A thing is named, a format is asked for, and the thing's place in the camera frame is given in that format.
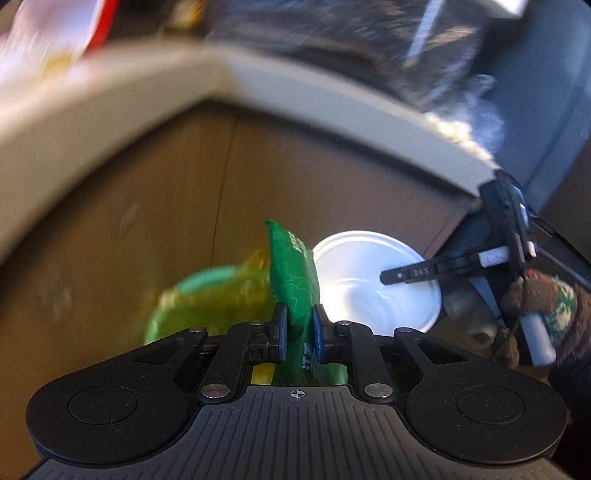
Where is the black foil-wrapped oven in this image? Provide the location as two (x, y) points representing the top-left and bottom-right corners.
(206, 1), (488, 111)

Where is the white paper bowl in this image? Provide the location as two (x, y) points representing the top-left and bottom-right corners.
(312, 230), (442, 336)

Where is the green snack packet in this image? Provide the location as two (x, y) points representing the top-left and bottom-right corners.
(266, 220), (348, 386)

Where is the yellow bin liner bag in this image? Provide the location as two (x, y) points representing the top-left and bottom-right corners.
(151, 244), (279, 387)

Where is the gloved operator hand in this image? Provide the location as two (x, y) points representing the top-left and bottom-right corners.
(492, 269), (590, 369)

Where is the green trash bin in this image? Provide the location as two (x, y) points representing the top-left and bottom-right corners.
(143, 265), (279, 387)

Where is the white garlic cloves pile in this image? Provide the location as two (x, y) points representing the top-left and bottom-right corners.
(424, 112), (494, 162)

